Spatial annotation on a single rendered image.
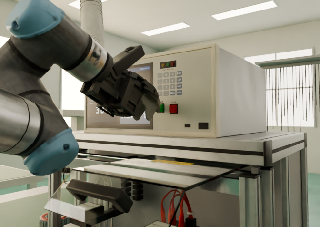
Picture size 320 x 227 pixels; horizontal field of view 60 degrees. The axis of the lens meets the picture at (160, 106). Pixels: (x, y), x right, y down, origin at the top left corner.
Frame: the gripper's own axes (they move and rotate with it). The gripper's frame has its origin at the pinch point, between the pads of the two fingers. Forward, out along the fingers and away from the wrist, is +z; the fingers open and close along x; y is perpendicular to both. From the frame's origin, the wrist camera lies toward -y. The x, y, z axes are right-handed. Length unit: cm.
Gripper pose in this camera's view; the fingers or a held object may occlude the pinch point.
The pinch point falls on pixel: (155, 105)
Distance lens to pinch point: 66.4
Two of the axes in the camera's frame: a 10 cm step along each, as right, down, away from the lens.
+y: -2.5, 8.9, -3.8
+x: 8.1, -0.3, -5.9
